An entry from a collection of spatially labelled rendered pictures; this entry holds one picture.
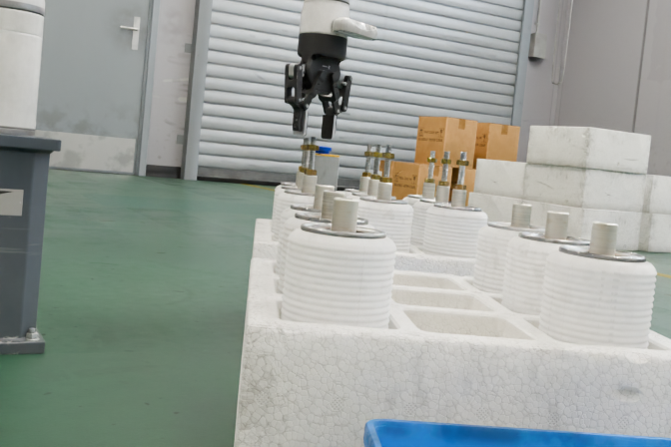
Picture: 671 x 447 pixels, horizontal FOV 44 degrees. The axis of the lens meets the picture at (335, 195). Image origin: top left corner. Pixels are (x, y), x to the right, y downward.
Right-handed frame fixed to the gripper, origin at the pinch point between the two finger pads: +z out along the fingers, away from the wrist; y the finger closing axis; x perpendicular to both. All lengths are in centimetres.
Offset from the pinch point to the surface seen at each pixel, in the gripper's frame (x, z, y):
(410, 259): 16.7, 17.9, -4.8
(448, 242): 19.0, 15.3, -11.5
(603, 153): -49, -8, -266
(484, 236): 36.3, 11.4, 11.6
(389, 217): 12.2, 12.1, -4.9
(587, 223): -50, 23, -261
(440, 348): 48, 18, 41
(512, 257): 44, 12, 20
